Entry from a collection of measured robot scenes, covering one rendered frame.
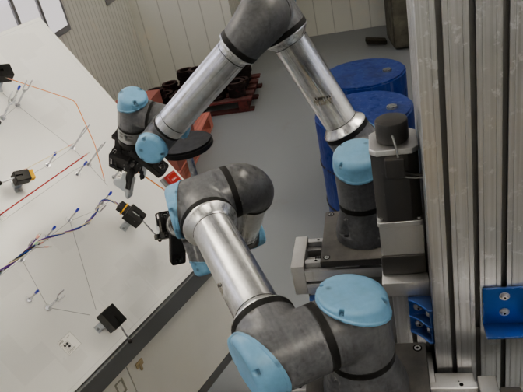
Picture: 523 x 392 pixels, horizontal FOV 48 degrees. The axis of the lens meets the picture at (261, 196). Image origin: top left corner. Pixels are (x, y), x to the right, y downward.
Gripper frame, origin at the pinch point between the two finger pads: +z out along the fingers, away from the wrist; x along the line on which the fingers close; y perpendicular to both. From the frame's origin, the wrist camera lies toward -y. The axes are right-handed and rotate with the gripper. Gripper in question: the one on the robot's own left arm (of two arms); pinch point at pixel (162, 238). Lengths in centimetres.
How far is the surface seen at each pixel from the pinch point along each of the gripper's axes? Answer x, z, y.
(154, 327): 7.0, 0.5, -26.9
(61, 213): 28.9, 3.3, 12.6
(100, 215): 17.0, 5.8, 10.5
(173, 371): -1.1, 17.8, -44.4
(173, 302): -0.8, 3.2, -20.9
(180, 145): -59, 143, 61
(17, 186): 40.4, 0.9, 22.1
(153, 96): -94, 299, 141
